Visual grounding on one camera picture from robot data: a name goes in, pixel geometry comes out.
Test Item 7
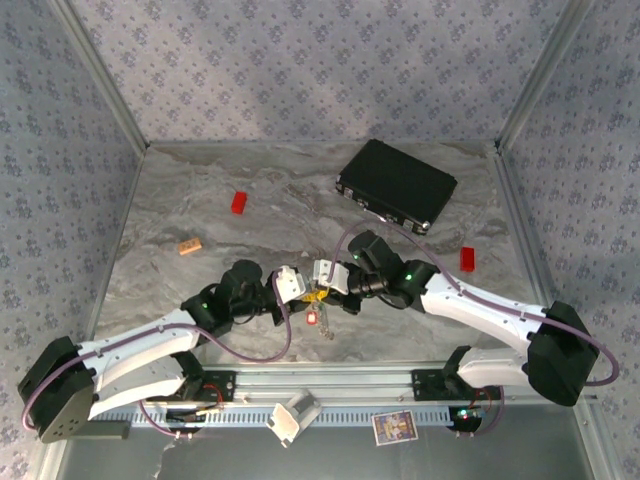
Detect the black hard case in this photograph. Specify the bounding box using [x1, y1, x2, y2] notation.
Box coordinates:
[335, 138, 459, 235]

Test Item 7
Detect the black left controller board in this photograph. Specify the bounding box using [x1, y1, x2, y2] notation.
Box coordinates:
[164, 407, 224, 434]

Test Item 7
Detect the black controller board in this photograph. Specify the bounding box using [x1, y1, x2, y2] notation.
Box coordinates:
[448, 405, 487, 432]
[164, 407, 224, 434]

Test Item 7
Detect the colourful printed card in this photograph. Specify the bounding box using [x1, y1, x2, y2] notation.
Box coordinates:
[370, 409, 419, 446]

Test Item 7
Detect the black right controller board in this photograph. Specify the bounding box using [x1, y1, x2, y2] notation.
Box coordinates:
[448, 405, 487, 432]

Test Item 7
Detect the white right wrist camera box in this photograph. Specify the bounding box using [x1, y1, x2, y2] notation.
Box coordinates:
[309, 258, 354, 297]

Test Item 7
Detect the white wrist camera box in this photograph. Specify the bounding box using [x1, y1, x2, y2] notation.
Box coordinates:
[271, 264, 312, 305]
[309, 258, 354, 297]

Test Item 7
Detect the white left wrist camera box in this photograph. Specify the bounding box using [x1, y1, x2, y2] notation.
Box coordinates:
[271, 264, 312, 305]

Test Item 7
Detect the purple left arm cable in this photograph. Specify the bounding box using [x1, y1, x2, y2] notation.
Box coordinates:
[20, 269, 294, 442]

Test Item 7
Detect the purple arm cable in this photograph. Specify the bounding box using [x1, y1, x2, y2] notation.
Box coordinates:
[20, 269, 294, 442]
[332, 219, 620, 440]

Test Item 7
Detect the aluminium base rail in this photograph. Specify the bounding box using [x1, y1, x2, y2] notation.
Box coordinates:
[199, 363, 600, 407]

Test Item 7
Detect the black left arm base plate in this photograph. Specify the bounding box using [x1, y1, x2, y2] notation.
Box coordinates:
[182, 369, 237, 403]

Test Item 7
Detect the white plastic bracket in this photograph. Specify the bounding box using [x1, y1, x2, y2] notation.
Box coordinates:
[265, 389, 323, 449]

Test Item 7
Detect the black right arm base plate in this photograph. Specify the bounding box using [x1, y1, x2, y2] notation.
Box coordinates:
[410, 368, 504, 402]

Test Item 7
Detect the slotted grey cable duct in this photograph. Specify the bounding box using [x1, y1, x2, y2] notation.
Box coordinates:
[124, 405, 456, 429]

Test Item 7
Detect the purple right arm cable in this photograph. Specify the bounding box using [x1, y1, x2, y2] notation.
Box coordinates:
[332, 219, 620, 440]

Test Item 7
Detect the aluminium side rail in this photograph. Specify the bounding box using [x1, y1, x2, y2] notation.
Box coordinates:
[485, 147, 566, 321]

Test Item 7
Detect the aluminium frame post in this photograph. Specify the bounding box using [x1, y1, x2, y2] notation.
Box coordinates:
[574, 404, 624, 480]
[37, 443, 69, 480]
[493, 0, 597, 155]
[51, 0, 151, 152]

